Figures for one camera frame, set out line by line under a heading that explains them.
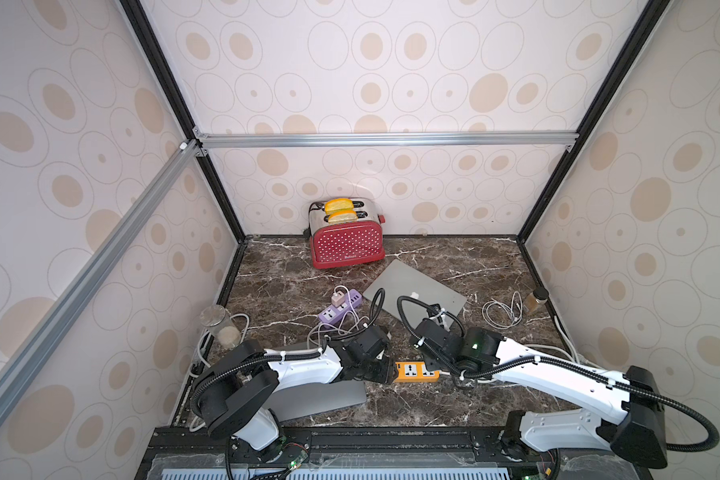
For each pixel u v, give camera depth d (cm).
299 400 85
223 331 92
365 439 76
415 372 83
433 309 67
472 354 51
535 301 92
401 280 107
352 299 99
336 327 92
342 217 98
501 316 97
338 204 101
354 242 103
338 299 94
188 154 85
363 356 66
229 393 43
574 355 89
